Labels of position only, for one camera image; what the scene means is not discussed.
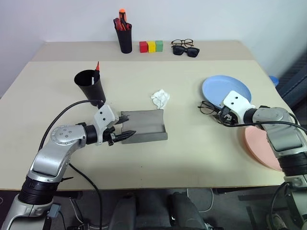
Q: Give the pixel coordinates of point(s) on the light blue plate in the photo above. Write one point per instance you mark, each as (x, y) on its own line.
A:
(220, 87)

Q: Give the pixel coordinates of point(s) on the red block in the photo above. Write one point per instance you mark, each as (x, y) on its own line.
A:
(143, 46)

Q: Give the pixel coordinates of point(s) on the crumpled white tissue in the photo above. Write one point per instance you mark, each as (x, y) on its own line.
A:
(160, 97)

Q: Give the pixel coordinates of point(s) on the black sunglasses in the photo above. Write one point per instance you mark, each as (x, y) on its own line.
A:
(185, 51)

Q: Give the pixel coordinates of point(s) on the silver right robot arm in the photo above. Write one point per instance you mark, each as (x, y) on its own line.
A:
(285, 136)

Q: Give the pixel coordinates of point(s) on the dark blue chair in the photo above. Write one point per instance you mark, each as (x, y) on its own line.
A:
(293, 86)

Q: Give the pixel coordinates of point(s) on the dark rounded shape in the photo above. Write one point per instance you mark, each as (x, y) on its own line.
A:
(184, 210)

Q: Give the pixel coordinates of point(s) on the white marker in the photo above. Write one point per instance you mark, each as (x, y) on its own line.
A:
(92, 80)

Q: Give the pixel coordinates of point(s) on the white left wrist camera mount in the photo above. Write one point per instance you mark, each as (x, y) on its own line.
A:
(104, 115)

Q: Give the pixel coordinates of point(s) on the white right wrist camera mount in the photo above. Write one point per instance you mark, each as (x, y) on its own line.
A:
(236, 101)

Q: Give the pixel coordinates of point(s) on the black thin-frame glasses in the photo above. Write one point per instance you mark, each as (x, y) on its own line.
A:
(207, 107)

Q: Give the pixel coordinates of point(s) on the brown-frame glasses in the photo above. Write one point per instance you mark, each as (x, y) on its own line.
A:
(182, 43)

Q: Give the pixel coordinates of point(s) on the yellow block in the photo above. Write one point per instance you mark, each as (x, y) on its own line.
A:
(151, 47)

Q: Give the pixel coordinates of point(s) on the green block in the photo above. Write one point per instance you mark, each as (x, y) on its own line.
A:
(159, 45)

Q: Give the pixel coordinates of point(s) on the tall black tool cup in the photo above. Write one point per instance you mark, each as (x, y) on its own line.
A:
(124, 40)

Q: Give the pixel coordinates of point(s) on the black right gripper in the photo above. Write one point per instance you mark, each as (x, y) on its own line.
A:
(227, 116)

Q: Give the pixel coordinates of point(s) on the pink plate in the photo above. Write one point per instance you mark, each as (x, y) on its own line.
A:
(259, 146)

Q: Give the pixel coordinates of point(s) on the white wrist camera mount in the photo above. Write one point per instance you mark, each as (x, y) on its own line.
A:
(236, 101)
(104, 115)

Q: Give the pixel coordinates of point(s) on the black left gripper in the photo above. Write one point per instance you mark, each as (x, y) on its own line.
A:
(109, 136)

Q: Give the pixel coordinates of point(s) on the red-tipped black marker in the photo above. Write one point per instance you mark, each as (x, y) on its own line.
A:
(97, 70)

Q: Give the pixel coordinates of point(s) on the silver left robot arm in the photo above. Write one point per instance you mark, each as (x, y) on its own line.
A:
(57, 148)

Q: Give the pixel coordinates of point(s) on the black tapered marker cup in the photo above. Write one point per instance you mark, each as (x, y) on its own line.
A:
(92, 92)

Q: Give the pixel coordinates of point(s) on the blue round lid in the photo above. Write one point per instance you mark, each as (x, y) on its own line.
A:
(274, 80)

